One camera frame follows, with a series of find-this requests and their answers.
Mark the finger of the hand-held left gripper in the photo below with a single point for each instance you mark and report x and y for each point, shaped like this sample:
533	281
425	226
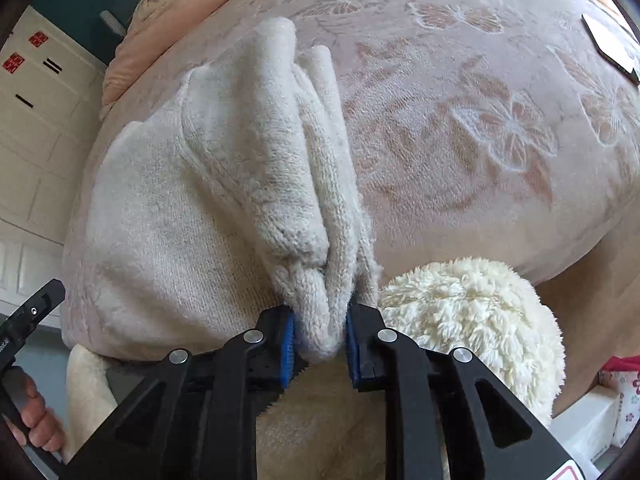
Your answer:
35	310

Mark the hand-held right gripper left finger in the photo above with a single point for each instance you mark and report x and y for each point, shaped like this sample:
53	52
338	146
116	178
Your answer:
286	355

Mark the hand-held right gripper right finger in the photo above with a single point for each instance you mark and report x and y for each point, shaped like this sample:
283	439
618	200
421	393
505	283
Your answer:
352	355

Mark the cream sweater with black hearts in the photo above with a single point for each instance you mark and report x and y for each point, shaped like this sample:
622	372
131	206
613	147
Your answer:
175	235

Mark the person's left hand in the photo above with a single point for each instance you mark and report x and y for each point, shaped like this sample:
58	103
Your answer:
37	420

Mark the white wardrobe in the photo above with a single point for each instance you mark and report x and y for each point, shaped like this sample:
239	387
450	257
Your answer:
40	160

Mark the white box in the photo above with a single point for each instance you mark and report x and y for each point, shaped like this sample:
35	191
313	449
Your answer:
585	420

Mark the red paper sticker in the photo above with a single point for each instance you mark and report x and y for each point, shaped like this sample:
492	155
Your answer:
38	39
13	62

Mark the pink floral bed blanket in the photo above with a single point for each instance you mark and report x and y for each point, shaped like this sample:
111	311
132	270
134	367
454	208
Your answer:
475	110

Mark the floral printed box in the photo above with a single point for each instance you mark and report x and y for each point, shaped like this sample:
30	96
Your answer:
625	395

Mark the pink duvet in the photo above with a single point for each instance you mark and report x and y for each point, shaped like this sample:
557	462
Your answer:
145	55

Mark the cream crumpled cloth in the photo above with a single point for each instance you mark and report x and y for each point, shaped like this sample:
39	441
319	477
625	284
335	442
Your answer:
160	0

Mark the black smartphone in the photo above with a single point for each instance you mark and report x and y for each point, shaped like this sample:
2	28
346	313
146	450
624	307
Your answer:
610	45

